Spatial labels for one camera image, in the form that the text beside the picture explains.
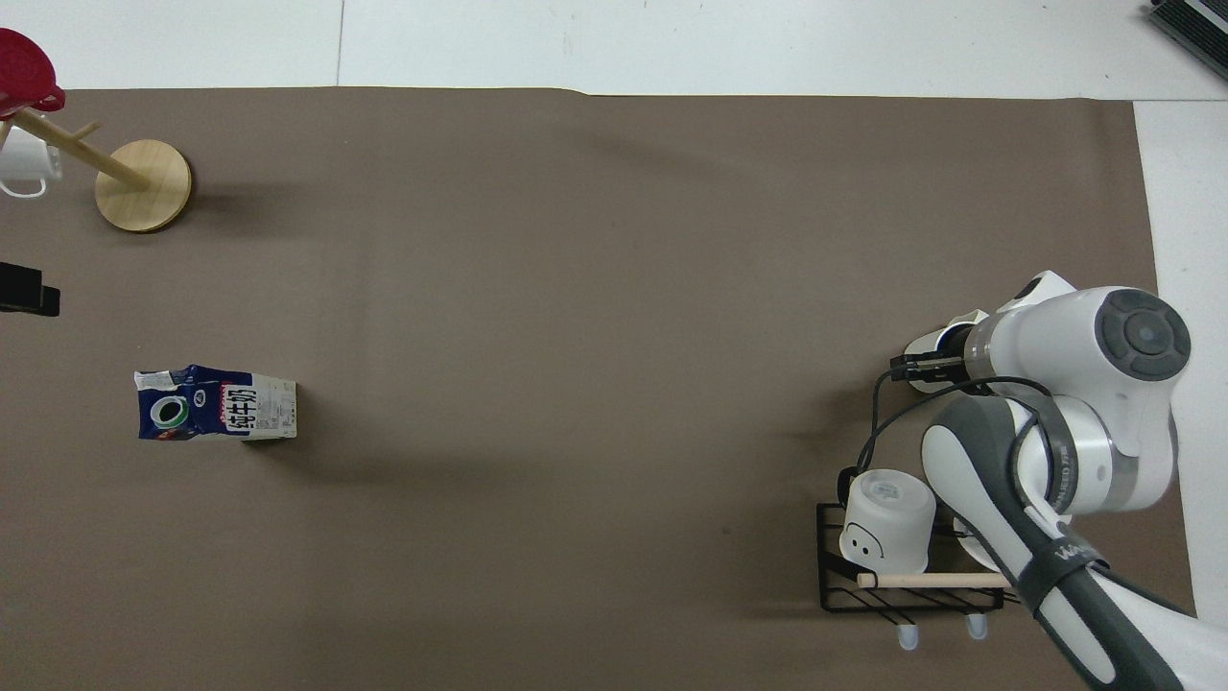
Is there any dark grey device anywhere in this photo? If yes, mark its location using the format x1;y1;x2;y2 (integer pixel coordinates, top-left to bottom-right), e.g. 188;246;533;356
1148;0;1228;83

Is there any wooden rod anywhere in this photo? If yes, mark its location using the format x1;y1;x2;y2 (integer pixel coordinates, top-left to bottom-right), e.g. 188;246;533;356
857;572;1014;589

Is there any blue and white milk carton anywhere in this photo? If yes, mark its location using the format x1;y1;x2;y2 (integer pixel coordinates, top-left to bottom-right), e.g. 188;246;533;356
134;364;298;443

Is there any white cup with smiley face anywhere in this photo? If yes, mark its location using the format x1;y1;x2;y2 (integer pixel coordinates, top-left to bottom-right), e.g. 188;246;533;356
838;468;937;577

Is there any black stand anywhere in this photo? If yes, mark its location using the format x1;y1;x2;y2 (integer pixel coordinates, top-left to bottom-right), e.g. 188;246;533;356
0;261;61;318

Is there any black wire rack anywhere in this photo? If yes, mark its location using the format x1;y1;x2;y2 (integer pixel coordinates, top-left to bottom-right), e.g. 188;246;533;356
815;501;1006;651

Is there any white mug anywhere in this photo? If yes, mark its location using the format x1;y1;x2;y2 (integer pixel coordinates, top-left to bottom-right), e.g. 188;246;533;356
0;124;65;200

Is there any wooden mug stand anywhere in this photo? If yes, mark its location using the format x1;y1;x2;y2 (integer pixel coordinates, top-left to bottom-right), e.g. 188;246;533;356
0;107;194;234

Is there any red cup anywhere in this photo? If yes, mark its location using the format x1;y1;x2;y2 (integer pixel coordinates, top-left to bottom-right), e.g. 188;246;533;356
0;27;67;119

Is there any black cable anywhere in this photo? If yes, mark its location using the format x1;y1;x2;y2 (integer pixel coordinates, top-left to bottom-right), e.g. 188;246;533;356
838;352;1068;502

